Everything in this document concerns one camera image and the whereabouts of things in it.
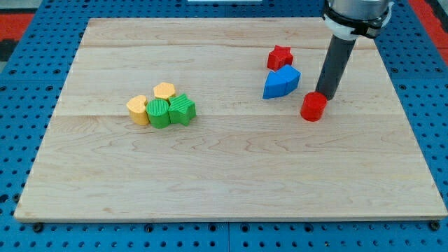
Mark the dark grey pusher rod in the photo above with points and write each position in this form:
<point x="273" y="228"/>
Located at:
<point x="337" y="56"/>

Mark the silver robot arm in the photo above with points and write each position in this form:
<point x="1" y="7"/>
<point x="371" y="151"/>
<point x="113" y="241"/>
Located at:
<point x="348" y="20"/>

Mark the blue triangle block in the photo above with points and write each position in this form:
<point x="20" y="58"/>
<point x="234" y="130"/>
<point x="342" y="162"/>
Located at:
<point x="275" y="86"/>

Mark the light wooden board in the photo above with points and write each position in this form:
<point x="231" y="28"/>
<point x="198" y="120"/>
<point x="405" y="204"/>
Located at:
<point x="242" y="158"/>

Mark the red star block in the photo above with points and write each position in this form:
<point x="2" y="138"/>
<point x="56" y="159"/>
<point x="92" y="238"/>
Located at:
<point x="279" y="57"/>

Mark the red cylinder block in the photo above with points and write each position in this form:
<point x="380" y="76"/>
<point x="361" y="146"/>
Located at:
<point x="313" y="106"/>

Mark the green star block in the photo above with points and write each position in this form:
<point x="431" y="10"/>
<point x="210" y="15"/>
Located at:
<point x="181" y="110"/>

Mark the yellow hexagon block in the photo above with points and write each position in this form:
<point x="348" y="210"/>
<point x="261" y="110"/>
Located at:
<point x="164" y="91"/>

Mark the green cylinder block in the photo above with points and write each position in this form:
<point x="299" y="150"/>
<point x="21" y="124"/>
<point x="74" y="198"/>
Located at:
<point x="158" y="113"/>

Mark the yellow heart block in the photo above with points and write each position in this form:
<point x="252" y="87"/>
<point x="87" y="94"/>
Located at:
<point x="137" y="109"/>

